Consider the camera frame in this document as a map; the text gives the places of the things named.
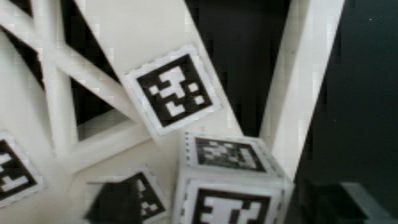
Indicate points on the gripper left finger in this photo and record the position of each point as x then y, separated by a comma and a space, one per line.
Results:
114, 208

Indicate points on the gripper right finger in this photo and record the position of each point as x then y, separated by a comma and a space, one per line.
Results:
340, 204

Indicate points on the white tagged cube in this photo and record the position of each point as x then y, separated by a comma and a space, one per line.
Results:
233, 188

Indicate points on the white chair back frame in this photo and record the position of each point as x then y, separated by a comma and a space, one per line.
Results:
109, 87

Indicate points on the white U-shaped fence frame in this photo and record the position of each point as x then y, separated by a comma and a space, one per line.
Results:
299, 73

